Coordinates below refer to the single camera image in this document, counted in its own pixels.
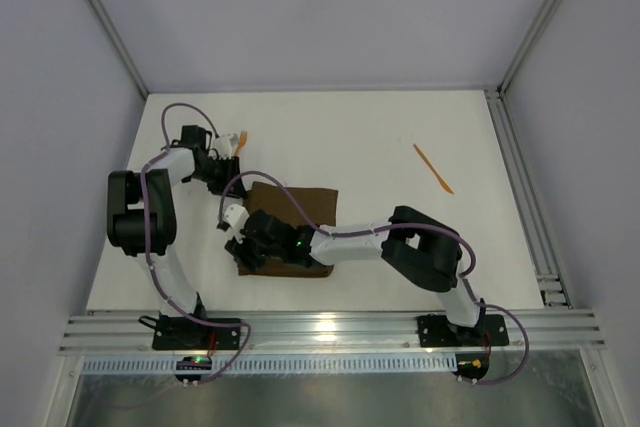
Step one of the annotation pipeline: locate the brown cloth napkin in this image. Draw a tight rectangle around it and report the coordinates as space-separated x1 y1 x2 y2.
237 180 340 280

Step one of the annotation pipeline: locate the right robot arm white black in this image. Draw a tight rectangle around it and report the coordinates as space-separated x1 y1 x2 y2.
219 205 486 345

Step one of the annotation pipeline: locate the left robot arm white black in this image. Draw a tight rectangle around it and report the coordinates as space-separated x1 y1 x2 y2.
107 125 247 334

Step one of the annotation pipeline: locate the orange plastic fork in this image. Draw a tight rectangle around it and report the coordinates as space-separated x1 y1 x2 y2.
234 130 248 157

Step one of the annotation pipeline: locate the left small controller board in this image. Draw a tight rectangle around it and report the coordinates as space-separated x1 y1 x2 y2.
174 355 212 387

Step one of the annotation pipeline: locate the small controller board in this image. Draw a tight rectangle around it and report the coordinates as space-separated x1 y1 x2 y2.
174 355 212 387
453 354 490 386

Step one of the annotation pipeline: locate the orange plastic knife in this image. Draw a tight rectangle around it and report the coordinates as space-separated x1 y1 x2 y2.
413 143 455 195

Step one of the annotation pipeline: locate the right small controller board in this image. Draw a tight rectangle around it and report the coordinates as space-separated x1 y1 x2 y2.
453 354 490 386

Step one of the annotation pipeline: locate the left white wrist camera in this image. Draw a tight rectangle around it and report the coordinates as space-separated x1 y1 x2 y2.
210 133 239 159

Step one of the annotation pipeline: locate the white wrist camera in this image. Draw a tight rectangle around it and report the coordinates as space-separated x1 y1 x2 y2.
210 133 239 159
218 204 249 241

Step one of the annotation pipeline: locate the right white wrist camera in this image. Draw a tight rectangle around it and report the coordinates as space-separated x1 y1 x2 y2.
218 204 249 241

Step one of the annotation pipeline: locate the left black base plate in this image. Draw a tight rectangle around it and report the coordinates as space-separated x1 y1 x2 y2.
152 315 241 351

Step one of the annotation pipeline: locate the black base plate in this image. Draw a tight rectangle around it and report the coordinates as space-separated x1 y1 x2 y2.
417 309 510 348
152 315 241 351

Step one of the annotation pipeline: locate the slotted grey cable duct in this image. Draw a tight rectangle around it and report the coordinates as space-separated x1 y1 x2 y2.
81 352 456 375

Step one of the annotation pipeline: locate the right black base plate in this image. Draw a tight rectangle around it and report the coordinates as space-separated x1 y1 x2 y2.
417 309 510 348

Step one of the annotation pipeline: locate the aluminium front rail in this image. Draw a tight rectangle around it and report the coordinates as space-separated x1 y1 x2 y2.
59 309 605 355

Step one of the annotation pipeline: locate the aluminium rail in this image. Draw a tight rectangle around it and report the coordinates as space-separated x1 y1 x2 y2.
59 309 605 355
485 90 573 309

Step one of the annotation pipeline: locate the left aluminium corner post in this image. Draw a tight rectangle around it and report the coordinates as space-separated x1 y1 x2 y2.
85 0 150 99

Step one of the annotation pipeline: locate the aluminium corner post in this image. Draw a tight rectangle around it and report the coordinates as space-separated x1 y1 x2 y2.
497 0 563 95
85 0 150 99

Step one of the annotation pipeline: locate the aluminium right side rail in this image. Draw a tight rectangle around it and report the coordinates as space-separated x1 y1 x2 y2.
485 90 573 309

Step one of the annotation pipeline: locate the right aluminium corner post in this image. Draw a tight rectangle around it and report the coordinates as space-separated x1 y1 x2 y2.
497 0 563 95

